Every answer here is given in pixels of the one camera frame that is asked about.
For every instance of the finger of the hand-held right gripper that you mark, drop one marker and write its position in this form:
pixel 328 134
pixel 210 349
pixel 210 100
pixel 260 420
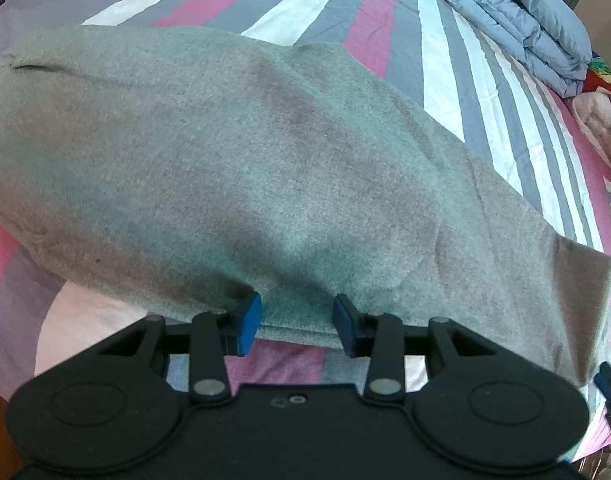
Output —
pixel 609 382

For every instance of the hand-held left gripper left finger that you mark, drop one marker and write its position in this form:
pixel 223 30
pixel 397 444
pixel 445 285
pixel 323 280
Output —
pixel 249 324

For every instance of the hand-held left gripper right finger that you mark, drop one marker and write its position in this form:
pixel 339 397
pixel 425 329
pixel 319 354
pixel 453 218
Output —
pixel 346 324

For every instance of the grey pants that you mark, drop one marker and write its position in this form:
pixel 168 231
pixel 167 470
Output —
pixel 225 175

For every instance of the folded pink blanket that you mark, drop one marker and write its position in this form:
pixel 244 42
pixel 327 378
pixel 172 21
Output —
pixel 603 120

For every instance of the colourful patterned blanket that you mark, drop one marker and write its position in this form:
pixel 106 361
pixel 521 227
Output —
pixel 609 76

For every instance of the striped bed sheet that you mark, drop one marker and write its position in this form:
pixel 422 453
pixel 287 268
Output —
pixel 335 15

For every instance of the folded light blue quilt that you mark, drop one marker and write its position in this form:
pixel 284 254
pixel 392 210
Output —
pixel 515 20

